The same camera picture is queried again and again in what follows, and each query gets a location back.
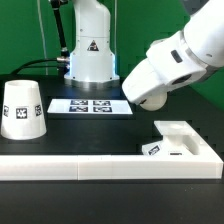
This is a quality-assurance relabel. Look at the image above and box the white marker tag sheet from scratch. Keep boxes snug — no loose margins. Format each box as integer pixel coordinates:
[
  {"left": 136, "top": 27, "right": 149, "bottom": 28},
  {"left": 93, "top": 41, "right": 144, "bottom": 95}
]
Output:
[{"left": 48, "top": 99, "right": 132, "bottom": 115}]

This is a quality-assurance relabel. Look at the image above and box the white lamp bulb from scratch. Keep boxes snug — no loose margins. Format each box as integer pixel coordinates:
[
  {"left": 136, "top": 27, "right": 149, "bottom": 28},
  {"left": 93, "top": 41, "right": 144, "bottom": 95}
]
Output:
[{"left": 141, "top": 93, "right": 167, "bottom": 111}]

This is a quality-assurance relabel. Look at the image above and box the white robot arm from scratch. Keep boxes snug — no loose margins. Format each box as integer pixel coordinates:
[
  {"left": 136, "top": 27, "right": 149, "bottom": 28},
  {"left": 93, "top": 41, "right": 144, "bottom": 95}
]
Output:
[{"left": 65, "top": 0, "right": 224, "bottom": 110}]

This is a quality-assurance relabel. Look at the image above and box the black cable bundle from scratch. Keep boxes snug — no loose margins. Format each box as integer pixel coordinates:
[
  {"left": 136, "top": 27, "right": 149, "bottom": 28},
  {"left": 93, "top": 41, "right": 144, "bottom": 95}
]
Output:
[{"left": 10, "top": 57, "right": 70, "bottom": 76}]

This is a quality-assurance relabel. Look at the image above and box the white lamp shade cone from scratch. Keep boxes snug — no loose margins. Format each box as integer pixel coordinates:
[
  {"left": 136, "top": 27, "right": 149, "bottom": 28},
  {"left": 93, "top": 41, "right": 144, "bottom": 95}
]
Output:
[{"left": 1, "top": 80, "right": 46, "bottom": 140}]

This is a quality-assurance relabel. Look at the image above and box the white L-shaped fence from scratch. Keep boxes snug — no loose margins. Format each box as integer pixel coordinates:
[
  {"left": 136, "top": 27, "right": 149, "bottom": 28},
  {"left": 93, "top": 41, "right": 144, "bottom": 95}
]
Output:
[{"left": 0, "top": 132, "right": 223, "bottom": 181}]

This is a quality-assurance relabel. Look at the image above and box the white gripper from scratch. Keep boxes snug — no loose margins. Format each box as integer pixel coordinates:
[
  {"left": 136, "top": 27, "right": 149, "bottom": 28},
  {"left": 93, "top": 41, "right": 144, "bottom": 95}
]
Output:
[{"left": 122, "top": 31, "right": 206, "bottom": 105}]

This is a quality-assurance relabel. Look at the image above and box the white lamp base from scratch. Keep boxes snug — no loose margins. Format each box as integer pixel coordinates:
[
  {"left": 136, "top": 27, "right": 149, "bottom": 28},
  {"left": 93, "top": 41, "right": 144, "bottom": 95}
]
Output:
[{"left": 141, "top": 121, "right": 199, "bottom": 156}]

